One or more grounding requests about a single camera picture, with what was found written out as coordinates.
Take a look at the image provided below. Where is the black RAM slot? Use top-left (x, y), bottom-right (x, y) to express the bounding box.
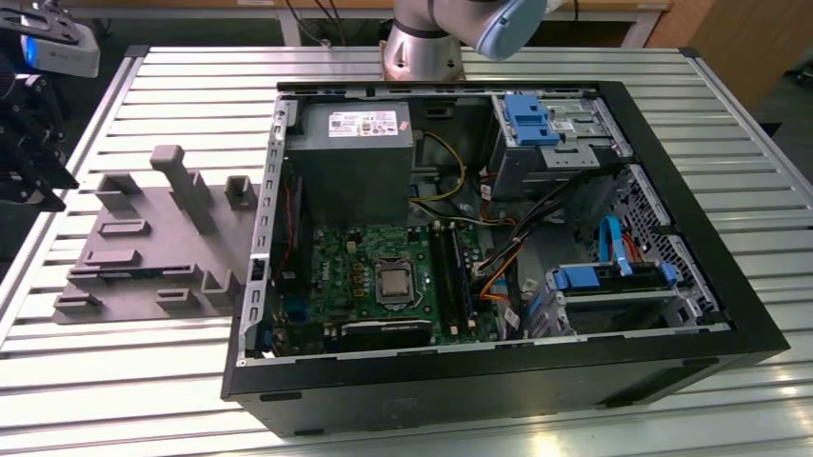
top-left (428, 221), bottom-right (459, 334)

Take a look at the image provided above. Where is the grey parts rack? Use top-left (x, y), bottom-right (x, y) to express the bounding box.
top-left (51, 145), bottom-right (262, 328)

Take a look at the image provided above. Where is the black case fan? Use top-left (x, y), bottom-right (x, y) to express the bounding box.
top-left (278, 156), bottom-right (316, 291)

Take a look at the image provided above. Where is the grey power supply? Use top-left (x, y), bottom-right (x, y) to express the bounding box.
top-left (288, 100), bottom-right (418, 228)

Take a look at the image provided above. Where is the green motherboard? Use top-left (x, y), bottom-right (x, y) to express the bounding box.
top-left (272, 223), bottom-right (503, 356)

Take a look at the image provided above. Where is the silver CPU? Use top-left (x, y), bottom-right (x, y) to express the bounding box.
top-left (379, 267), bottom-right (412, 297)

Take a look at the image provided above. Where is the black graphics card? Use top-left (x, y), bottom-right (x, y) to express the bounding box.
top-left (323, 319), bottom-right (432, 354)

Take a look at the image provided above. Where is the blue disk carrier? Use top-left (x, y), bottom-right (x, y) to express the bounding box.
top-left (501, 94), bottom-right (562, 147)

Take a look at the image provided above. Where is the silver drive cage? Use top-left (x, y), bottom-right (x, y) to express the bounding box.
top-left (491, 92), bottom-right (634, 201)

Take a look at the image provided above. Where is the silver disk bay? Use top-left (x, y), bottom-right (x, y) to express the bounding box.
top-left (542, 264), bottom-right (706, 337)

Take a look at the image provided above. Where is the hard disk in blue carrier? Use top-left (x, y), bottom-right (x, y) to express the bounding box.
top-left (546, 262), bottom-right (678, 292)

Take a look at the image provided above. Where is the black PC case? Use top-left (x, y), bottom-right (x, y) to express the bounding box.
top-left (219, 79), bottom-right (793, 437)

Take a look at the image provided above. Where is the brown wooden cabinet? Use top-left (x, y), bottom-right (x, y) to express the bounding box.
top-left (643, 0), bottom-right (813, 113)

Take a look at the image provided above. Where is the white frame wooden desk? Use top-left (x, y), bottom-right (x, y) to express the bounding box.
top-left (60, 0), bottom-right (675, 49)

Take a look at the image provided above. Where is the red black twisted wire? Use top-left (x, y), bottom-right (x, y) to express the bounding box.
top-left (278, 175), bottom-right (303, 287)

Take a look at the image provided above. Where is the yellow black power cable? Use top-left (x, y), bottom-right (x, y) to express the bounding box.
top-left (408, 131), bottom-right (468, 213)

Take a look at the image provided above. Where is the orange wire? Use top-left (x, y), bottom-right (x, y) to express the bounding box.
top-left (476, 240), bottom-right (529, 304)

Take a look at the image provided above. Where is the black cable bundle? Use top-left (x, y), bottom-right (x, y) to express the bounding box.
top-left (472, 169), bottom-right (621, 277)

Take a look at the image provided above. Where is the blue SATA cable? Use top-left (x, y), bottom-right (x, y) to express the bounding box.
top-left (599, 214), bottom-right (637, 276)

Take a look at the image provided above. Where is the orange SATA cable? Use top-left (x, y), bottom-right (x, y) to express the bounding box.
top-left (619, 231), bottom-right (646, 266)

